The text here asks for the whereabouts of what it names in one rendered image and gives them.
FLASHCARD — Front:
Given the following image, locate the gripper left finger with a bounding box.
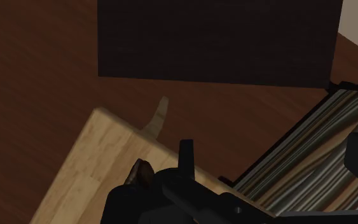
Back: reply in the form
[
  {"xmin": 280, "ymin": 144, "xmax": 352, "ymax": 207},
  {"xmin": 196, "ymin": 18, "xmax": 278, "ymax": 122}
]
[{"xmin": 100, "ymin": 139, "xmax": 276, "ymax": 224}]

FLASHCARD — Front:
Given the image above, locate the small brown object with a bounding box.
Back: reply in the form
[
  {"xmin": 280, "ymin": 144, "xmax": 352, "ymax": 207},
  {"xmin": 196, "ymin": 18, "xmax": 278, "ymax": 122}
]
[{"xmin": 123, "ymin": 158, "xmax": 156, "ymax": 190}]

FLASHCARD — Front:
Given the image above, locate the black-framed striped furniture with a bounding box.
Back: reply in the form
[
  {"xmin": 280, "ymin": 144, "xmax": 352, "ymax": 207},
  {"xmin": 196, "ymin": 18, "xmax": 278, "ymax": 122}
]
[{"xmin": 218, "ymin": 81, "xmax": 358, "ymax": 218}]

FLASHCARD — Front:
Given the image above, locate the light wooden table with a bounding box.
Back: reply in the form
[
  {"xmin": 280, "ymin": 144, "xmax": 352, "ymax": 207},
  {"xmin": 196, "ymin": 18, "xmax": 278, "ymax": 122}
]
[{"xmin": 29, "ymin": 95, "xmax": 276, "ymax": 224}]

